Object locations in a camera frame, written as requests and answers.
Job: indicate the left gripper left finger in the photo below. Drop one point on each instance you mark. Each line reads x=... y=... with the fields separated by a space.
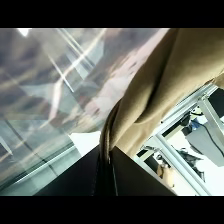
x=78 y=176

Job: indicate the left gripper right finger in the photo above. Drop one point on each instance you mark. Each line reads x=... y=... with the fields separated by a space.
x=136 y=178

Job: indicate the silver frame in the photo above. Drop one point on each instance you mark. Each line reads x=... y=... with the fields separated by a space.
x=173 y=151

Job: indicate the tan garment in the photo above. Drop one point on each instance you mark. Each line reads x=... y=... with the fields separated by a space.
x=173 y=80

